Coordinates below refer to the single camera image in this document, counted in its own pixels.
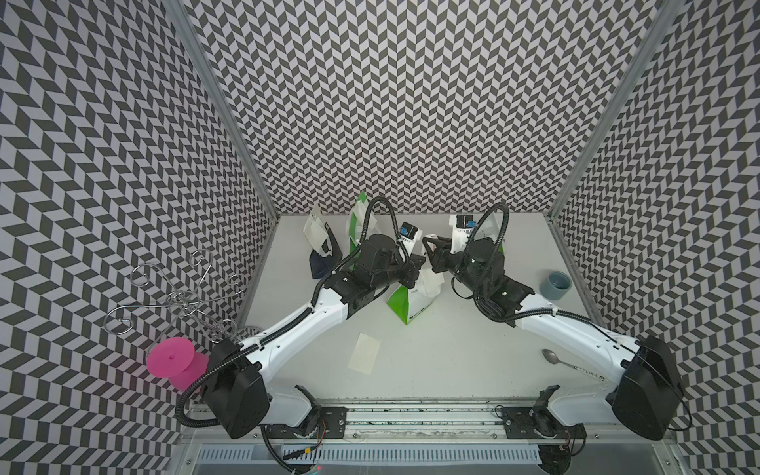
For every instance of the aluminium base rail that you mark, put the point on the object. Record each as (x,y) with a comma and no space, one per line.
(406,433)

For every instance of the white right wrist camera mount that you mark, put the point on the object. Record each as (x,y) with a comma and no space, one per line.
(462,226)

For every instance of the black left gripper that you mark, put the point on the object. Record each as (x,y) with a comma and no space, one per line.
(412,266)

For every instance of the green white tea bag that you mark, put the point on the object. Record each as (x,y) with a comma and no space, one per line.
(491,229)
(355,225)
(407,304)

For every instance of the silver spoon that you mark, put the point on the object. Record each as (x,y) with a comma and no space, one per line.
(551,357)

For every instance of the blue-grey ceramic cup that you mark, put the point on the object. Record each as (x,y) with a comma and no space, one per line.
(555,285)

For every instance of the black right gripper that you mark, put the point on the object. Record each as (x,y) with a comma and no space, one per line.
(437,258)

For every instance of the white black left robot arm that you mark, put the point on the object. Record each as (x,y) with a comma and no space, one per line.
(236,391)

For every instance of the navy and cream tote bag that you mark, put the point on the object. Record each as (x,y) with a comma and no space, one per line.
(326,252)

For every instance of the pink plastic disc spool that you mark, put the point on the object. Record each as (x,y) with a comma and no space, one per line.
(178,361)

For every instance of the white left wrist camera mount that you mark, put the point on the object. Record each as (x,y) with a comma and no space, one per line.
(410,236)

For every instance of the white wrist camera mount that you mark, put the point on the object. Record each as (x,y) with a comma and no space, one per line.
(410,236)
(462,226)

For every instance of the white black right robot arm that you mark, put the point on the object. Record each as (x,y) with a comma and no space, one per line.
(636,382)

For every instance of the silver wire rack stand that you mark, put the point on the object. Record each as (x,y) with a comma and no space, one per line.
(190,304)

